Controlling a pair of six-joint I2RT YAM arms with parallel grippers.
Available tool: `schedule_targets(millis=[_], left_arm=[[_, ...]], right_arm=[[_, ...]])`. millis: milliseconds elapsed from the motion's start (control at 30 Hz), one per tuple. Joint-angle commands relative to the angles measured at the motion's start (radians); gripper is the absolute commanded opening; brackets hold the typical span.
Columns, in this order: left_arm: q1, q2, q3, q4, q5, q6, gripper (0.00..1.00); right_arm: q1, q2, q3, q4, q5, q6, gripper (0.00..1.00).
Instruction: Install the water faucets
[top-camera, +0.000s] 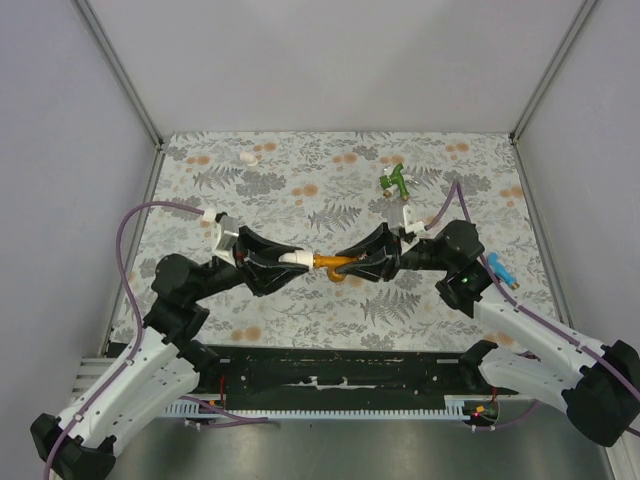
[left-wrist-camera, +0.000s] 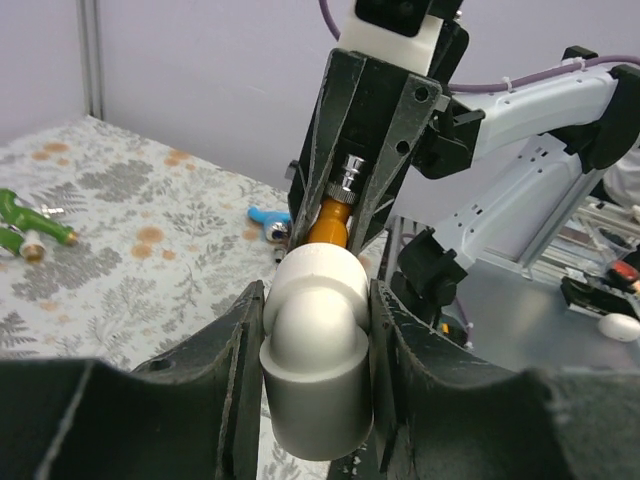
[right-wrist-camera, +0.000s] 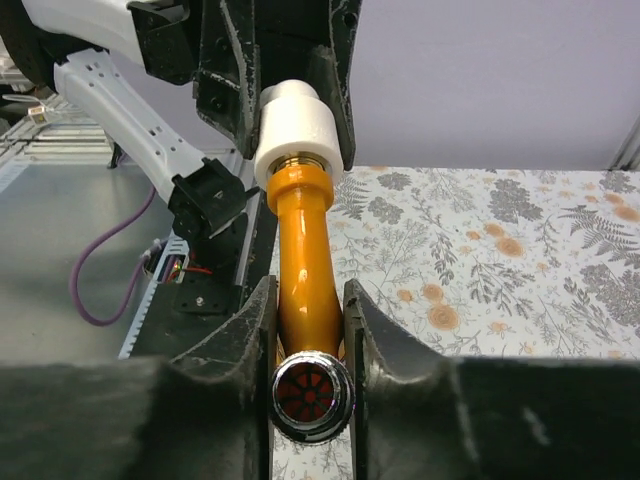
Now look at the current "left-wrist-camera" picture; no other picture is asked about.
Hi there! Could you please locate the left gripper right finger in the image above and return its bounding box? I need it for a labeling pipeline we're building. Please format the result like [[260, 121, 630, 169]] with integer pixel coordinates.
[[369, 281, 639, 479]]

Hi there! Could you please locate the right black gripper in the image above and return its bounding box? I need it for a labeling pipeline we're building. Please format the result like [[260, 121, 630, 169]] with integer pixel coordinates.
[[288, 49, 470, 250]]

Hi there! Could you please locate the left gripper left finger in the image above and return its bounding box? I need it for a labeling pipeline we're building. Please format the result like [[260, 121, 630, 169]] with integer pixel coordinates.
[[1, 281, 264, 479]]

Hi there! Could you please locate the white pipe elbow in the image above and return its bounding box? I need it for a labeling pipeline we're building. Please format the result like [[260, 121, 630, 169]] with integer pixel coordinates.
[[259, 243, 373, 461]]

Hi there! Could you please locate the orange water faucet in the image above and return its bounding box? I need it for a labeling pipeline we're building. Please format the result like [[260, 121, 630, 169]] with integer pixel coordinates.
[[308, 154, 365, 248]]

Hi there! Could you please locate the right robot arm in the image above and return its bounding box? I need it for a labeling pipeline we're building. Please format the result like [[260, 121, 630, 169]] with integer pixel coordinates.
[[288, 9, 639, 317]]

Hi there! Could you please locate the blue water faucet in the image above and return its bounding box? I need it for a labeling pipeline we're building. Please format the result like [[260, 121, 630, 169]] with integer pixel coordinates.
[[247, 206, 291, 244]]

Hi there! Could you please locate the green water faucet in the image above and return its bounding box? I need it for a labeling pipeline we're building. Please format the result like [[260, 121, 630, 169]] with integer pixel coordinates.
[[1, 188, 78, 256]]

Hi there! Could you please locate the floral table mat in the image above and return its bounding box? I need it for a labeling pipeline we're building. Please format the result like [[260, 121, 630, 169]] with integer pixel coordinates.
[[1, 117, 364, 479]]

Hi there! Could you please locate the white green faucet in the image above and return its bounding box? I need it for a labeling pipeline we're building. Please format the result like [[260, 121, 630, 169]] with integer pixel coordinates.
[[1, 227, 46, 263]]

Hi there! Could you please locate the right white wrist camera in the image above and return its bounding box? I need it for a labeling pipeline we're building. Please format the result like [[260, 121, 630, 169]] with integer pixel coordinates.
[[337, 0, 469, 82]]

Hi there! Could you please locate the right aluminium frame post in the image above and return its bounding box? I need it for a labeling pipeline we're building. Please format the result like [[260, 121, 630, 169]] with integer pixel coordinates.
[[76, 0, 105, 120]]

